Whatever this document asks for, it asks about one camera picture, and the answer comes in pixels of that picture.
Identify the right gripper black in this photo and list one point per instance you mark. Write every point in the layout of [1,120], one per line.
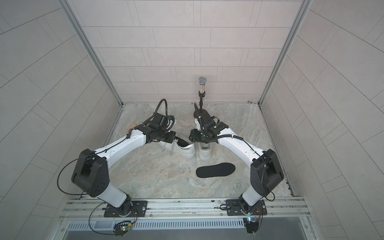
[194,133]

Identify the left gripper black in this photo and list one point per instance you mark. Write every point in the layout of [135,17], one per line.
[171,137]

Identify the white sneaker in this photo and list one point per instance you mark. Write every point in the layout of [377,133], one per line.
[188,152]
[205,150]

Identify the black insole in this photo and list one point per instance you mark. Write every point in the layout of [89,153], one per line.
[182,142]
[219,170]

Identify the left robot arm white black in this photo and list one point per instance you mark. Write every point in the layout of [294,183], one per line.
[91,173]

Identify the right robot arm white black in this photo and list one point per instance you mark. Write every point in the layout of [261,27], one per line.
[265,170]

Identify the small wooden block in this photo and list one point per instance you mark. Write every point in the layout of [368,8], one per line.
[130,128]

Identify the black stand with microphone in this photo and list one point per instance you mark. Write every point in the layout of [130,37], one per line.
[200,112]

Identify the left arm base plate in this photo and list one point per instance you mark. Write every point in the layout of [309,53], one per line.
[139,208]

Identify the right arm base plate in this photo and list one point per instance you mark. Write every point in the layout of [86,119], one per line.
[233,208]

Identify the right controller board with cables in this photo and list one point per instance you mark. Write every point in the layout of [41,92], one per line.
[252,224]

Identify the controller board with cables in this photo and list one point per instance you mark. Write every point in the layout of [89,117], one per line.
[252,224]
[121,228]

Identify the left controller board with cables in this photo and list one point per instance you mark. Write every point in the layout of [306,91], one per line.
[121,228]

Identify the aluminium mounting rail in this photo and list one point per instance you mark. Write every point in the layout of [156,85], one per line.
[208,208]

